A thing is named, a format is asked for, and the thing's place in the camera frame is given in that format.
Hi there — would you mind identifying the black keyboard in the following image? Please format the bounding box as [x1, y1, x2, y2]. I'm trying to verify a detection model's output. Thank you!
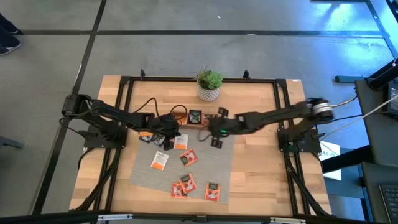
[378, 184, 398, 224]

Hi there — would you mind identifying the black slanted pole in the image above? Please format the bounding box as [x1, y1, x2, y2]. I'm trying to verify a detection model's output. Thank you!
[366, 57, 398, 91]

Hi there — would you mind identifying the white paper sign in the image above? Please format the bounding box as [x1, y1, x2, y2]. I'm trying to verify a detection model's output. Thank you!
[319, 140, 342, 181]

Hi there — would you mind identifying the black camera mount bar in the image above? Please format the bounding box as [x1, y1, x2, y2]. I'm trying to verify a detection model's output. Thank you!
[0, 210, 398, 224]

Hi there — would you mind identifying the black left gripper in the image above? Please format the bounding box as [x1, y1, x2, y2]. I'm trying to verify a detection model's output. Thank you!
[154, 113, 181, 152]

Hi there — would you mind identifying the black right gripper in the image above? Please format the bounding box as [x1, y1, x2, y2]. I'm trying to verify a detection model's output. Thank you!
[207, 106, 246, 149]

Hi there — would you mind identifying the teal metal bar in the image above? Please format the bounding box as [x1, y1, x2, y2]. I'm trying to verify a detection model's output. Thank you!
[335, 75, 368, 83]

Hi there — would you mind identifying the grey woven placemat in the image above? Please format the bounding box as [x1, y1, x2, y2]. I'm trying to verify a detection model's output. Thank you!
[129, 128, 236, 205]

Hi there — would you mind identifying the person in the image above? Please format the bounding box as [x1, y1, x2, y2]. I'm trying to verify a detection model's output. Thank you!
[0, 14, 23, 57]

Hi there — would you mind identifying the black floor beam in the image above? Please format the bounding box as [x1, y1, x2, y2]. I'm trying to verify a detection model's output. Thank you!
[322, 145, 374, 174]

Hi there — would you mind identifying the white cable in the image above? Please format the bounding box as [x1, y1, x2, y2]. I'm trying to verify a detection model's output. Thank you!
[320, 95, 398, 141]

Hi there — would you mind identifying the grey furniture foot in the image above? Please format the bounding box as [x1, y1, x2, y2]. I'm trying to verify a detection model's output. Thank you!
[0, 136, 25, 150]

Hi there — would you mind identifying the dark screen device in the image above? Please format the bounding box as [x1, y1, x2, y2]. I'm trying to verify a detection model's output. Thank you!
[387, 81, 398, 116]

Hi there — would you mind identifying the dark grey desk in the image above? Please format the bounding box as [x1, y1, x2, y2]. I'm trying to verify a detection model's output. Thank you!
[354, 77, 398, 224]

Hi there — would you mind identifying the succulent in patterned white pot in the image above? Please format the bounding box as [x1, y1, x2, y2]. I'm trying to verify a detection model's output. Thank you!
[195, 65, 224, 103]

